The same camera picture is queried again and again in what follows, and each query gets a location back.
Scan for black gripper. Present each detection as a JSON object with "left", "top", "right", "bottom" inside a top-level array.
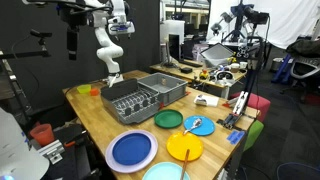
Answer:
[{"left": 65, "top": 25, "right": 80, "bottom": 62}]

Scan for lavender plate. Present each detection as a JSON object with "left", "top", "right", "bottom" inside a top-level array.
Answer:
[{"left": 104, "top": 129, "right": 159, "bottom": 174}]

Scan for dark blue plate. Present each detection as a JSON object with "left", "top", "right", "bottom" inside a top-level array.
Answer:
[{"left": 112, "top": 132, "right": 152, "bottom": 166}]

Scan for green plate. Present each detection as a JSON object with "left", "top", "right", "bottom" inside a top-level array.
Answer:
[{"left": 153, "top": 108, "right": 184, "bottom": 130}]

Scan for yellow plate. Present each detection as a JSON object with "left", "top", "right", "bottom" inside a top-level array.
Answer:
[{"left": 165, "top": 131, "right": 205, "bottom": 162}]

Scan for mint plate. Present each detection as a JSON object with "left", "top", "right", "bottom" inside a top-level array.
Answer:
[{"left": 142, "top": 161, "right": 191, "bottom": 180}]

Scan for light blue plate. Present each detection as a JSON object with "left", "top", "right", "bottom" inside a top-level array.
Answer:
[{"left": 183, "top": 115, "right": 216, "bottom": 137}]

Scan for yellow green bowl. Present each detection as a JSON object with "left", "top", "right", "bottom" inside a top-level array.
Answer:
[{"left": 76, "top": 83, "right": 92, "bottom": 95}]

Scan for red plastic cup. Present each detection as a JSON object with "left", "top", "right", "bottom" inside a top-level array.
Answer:
[{"left": 29, "top": 123, "right": 56, "bottom": 148}]

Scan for wooden desk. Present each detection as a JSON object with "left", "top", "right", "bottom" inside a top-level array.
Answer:
[{"left": 149, "top": 61, "right": 248, "bottom": 99}]

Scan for computer monitor with stand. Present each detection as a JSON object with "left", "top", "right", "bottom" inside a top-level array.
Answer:
[{"left": 159, "top": 19, "right": 186, "bottom": 68}]

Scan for grey plastic bin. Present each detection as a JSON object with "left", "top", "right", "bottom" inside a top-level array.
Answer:
[{"left": 137, "top": 72, "right": 189, "bottom": 107}]

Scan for white rounded device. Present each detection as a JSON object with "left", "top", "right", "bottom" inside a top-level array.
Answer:
[{"left": 0, "top": 107, "right": 50, "bottom": 180}]

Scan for black keyboard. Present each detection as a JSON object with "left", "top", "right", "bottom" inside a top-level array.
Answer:
[{"left": 179, "top": 59, "right": 204, "bottom": 68}]

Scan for yellow toy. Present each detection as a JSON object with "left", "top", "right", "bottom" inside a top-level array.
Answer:
[{"left": 199, "top": 69, "right": 210, "bottom": 80}]

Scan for large metal spoon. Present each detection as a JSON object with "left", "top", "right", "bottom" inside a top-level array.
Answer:
[{"left": 182, "top": 117, "right": 203, "bottom": 136}]

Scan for clear plastic storage bin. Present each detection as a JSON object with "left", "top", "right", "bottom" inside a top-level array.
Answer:
[{"left": 199, "top": 43, "right": 234, "bottom": 68}]

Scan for white box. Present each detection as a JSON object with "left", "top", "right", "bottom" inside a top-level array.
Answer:
[{"left": 193, "top": 94, "right": 220, "bottom": 108}]

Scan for blue tape strips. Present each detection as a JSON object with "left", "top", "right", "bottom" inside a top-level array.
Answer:
[{"left": 226, "top": 130, "right": 246, "bottom": 146}]

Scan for green stool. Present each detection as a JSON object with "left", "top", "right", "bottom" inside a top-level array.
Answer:
[{"left": 243, "top": 119, "right": 265, "bottom": 153}]

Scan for white backdrop sheet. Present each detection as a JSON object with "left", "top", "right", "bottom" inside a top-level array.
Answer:
[{"left": 206, "top": 0, "right": 320, "bottom": 49}]

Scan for office chair with jacket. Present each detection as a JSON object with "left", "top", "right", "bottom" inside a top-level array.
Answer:
[{"left": 285, "top": 39, "right": 320, "bottom": 101}]

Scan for black camera on boom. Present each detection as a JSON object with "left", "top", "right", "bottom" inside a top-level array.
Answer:
[{"left": 0, "top": 29, "right": 53, "bottom": 61}]

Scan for grey wire dish rack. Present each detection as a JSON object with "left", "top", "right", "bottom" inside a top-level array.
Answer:
[{"left": 99, "top": 78, "right": 164, "bottom": 126}]

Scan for aluminium bracket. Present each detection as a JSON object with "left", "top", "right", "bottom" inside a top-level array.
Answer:
[{"left": 36, "top": 139, "right": 66, "bottom": 165}]

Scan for blue black camera rig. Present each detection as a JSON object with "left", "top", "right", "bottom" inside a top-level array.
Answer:
[{"left": 209, "top": 0, "right": 254, "bottom": 43}]

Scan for black camera on stand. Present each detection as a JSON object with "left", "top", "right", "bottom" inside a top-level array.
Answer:
[{"left": 243, "top": 5, "right": 270, "bottom": 26}]

